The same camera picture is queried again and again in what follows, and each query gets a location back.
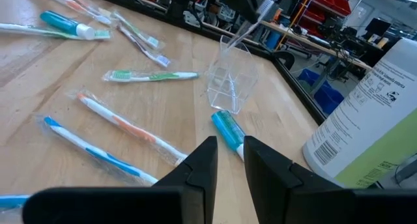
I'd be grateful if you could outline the blue storage bin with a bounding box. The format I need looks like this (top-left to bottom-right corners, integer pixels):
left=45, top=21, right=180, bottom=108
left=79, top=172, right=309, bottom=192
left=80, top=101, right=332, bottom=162
left=314, top=83, right=345, bottom=116
left=298, top=68, right=326, bottom=88

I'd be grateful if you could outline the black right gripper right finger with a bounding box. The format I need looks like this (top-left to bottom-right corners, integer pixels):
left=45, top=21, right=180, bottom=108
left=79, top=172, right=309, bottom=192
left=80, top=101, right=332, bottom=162
left=244, top=135, right=417, bottom=224

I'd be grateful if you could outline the white wipes canister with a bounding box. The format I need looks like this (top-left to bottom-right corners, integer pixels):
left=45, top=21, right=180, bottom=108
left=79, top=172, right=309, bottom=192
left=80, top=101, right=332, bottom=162
left=302, top=38, right=417, bottom=189

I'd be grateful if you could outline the red storage shelving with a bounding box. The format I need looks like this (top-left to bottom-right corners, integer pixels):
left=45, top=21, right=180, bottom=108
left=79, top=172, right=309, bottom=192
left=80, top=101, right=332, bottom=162
left=298, top=0, right=352, bottom=38

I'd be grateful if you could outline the green toothbrush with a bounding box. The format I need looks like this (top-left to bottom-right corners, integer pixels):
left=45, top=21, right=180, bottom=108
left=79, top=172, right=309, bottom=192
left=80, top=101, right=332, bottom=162
left=102, top=69, right=200, bottom=84
left=110, top=10, right=161, bottom=49
left=0, top=21, right=111, bottom=42

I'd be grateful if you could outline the clear handled toothbrush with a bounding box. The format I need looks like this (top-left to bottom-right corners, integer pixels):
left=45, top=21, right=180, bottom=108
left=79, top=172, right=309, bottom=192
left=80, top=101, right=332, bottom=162
left=225, top=0, right=281, bottom=111

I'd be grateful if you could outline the purple toothbrush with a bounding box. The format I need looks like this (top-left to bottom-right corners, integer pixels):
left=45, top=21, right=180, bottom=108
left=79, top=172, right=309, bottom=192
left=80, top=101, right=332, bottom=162
left=116, top=23, right=172, bottom=68

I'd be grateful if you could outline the orange toothbrush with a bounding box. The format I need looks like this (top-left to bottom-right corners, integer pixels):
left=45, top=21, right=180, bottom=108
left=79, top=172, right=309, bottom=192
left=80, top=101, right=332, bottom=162
left=36, top=0, right=113, bottom=25
left=68, top=89, right=189, bottom=167

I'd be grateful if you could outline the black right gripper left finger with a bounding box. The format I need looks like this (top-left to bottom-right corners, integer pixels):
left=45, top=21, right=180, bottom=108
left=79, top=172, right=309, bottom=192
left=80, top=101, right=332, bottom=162
left=22, top=135, right=218, bottom=224

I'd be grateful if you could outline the black monitor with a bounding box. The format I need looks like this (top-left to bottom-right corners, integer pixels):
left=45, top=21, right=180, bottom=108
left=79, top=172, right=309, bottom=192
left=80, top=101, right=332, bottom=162
left=364, top=18, right=392, bottom=40

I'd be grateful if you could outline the blue barrel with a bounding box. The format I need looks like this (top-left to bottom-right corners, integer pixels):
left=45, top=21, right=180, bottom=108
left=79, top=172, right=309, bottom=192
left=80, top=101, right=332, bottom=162
left=264, top=30, right=282, bottom=51

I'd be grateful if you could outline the blue toothpaste tube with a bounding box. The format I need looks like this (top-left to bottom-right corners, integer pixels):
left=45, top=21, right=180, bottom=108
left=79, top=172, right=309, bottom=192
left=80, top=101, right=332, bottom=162
left=39, top=10, right=96, bottom=41

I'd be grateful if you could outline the wooden workbench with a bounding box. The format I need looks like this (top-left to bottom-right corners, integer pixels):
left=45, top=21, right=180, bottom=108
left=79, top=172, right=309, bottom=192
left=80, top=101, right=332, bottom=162
left=260, top=20, right=373, bottom=71

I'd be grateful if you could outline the black office chair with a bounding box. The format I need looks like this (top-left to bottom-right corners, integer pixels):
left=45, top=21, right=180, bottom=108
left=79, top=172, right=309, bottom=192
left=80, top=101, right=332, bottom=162
left=272, top=50, right=296, bottom=71

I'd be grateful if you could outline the teal mouthwash bottle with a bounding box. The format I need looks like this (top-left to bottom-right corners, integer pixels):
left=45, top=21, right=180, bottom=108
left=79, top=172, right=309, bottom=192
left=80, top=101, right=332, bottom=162
left=210, top=109, right=248, bottom=162

